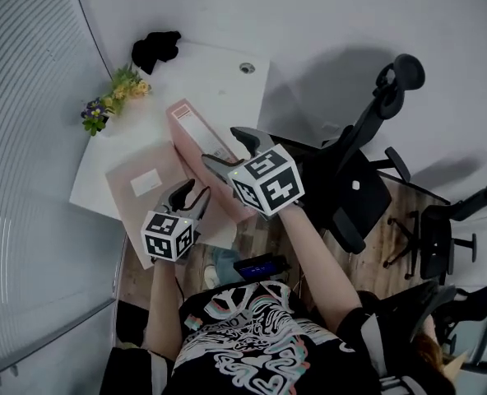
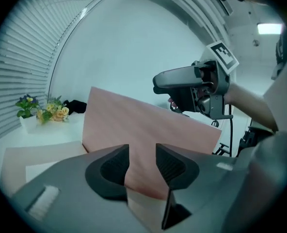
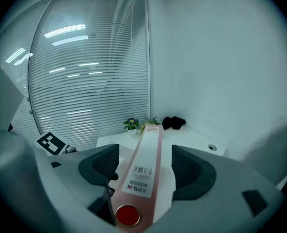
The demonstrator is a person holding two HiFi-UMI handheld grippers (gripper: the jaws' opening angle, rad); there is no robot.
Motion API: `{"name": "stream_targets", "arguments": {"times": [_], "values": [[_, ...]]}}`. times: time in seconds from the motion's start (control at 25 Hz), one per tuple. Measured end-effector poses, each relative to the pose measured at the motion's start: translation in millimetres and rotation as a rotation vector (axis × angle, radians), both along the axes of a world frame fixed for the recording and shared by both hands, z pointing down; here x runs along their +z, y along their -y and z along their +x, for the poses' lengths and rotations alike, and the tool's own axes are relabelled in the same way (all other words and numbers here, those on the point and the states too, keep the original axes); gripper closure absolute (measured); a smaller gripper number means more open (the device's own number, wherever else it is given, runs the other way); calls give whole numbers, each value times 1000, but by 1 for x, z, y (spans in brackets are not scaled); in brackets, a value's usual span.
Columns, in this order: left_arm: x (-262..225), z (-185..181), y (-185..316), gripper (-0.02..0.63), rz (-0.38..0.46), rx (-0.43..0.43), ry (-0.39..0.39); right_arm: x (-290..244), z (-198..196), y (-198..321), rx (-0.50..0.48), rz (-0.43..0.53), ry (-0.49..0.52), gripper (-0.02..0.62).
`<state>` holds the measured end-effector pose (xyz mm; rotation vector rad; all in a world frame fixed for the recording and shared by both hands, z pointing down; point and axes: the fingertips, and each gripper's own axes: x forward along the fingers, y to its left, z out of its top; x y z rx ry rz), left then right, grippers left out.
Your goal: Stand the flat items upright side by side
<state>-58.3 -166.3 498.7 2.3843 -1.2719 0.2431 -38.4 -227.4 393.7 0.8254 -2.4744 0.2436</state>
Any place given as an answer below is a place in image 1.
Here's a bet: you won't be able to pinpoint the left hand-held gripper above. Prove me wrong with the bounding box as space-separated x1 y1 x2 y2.
140 179 212 263

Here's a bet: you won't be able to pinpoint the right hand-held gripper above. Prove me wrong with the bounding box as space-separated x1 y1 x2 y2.
201 126 304 221

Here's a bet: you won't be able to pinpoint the pink file box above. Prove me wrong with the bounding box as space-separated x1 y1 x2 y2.
165 100 261 224

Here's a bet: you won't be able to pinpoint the beige file box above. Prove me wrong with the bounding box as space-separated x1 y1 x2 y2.
104 142 206 271

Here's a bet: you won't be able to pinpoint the person's right forearm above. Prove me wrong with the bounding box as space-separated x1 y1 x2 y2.
278 210 362 332

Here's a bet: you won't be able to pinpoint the person's left forearm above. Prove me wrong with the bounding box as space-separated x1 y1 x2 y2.
142 257 185 360

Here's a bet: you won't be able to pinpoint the blue jeans leg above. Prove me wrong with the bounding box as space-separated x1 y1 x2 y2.
210 247 244 287

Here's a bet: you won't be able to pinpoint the black device with blue screen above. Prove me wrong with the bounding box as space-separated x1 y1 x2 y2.
233 253 290 281

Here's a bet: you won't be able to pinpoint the black office chair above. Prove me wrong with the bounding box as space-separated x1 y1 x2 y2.
383 181 487 286
267 53 426 254
358 280 487 369

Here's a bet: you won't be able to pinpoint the purple flower potted plant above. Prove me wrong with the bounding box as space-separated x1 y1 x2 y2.
81 96 115 137

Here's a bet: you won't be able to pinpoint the yellow flower bouquet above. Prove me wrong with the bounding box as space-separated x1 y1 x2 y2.
103 63 152 113

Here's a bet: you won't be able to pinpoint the black cloth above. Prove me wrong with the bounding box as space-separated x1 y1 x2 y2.
131 30 183 76

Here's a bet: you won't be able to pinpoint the black printed T-shirt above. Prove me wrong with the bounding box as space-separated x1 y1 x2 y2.
103 280 462 395

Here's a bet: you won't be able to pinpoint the white window blinds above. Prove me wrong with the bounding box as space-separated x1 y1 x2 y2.
0 0 125 395

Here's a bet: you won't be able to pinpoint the cardboard panel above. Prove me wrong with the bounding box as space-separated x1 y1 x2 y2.
440 351 469 382

